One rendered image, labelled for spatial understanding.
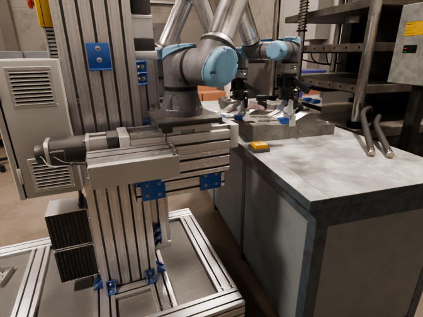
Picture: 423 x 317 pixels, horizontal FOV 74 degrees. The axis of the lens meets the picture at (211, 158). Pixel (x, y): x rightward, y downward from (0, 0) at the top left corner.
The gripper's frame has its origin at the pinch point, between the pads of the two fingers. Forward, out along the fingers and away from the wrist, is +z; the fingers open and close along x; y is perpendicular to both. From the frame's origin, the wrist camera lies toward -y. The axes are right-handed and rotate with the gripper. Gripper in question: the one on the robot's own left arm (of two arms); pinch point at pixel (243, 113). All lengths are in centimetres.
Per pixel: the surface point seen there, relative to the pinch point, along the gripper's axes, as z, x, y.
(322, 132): 9.5, 19.1, -40.2
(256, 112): 3.4, -16.6, -15.8
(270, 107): 2.3, -24.0, -29.7
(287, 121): -1.8, 31.2, -10.2
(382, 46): -35, 2, -88
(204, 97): 57, -434, -86
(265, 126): 3.5, 19.0, -5.2
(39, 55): -33, -350, 189
